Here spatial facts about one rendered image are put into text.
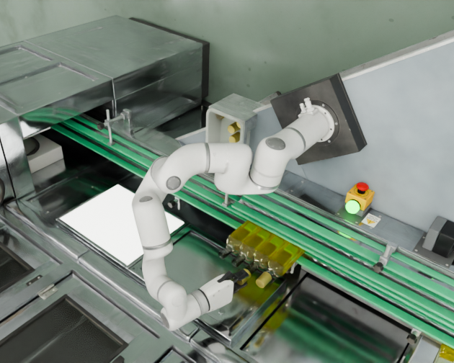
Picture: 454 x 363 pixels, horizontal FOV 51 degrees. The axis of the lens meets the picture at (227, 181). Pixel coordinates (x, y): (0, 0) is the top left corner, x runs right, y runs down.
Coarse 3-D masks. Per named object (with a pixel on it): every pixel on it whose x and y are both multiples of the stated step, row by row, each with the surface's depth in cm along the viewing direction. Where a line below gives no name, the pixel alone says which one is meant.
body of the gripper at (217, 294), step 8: (216, 280) 147; (200, 288) 145; (208, 288) 144; (216, 288) 144; (224, 288) 146; (232, 288) 148; (208, 296) 143; (216, 296) 145; (224, 296) 148; (232, 296) 151; (208, 304) 143; (216, 304) 147; (224, 304) 151; (208, 312) 148
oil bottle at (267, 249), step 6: (270, 240) 166; (276, 240) 166; (282, 240) 166; (264, 246) 163; (270, 246) 163; (276, 246) 163; (258, 252) 161; (264, 252) 161; (270, 252) 161; (258, 258) 160; (264, 258) 159; (264, 264) 160
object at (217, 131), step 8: (208, 112) 179; (216, 112) 176; (208, 120) 181; (216, 120) 185; (224, 120) 186; (232, 120) 183; (240, 120) 171; (208, 128) 183; (216, 128) 187; (224, 128) 188; (208, 136) 185; (216, 136) 189; (224, 136) 190; (240, 136) 174
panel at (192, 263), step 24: (192, 240) 186; (216, 240) 186; (120, 264) 174; (168, 264) 175; (192, 264) 176; (216, 264) 176; (240, 264) 177; (192, 288) 167; (264, 288) 168; (216, 312) 159; (240, 312) 159
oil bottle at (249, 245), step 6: (258, 228) 171; (252, 234) 168; (258, 234) 168; (264, 234) 169; (270, 234) 169; (246, 240) 166; (252, 240) 166; (258, 240) 166; (264, 240) 167; (240, 246) 164; (246, 246) 163; (252, 246) 163; (258, 246) 164; (240, 252) 164; (246, 252) 162; (252, 252) 162; (246, 258) 163; (252, 258) 164
